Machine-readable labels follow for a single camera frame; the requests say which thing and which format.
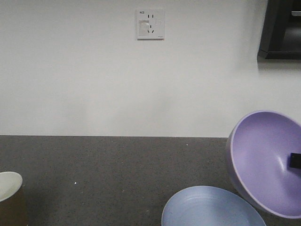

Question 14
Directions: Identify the white wall socket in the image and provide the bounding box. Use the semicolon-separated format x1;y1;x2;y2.
135;8;165;40

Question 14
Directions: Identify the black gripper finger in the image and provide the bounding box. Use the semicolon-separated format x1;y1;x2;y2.
289;153;301;169

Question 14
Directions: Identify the light blue plate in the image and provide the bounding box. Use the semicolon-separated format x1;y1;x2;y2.
161;186;266;226

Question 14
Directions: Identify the purple plastic bowl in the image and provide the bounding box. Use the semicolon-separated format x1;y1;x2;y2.
225;110;301;219

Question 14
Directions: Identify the brown paper cup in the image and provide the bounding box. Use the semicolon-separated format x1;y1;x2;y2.
0;171;28;226

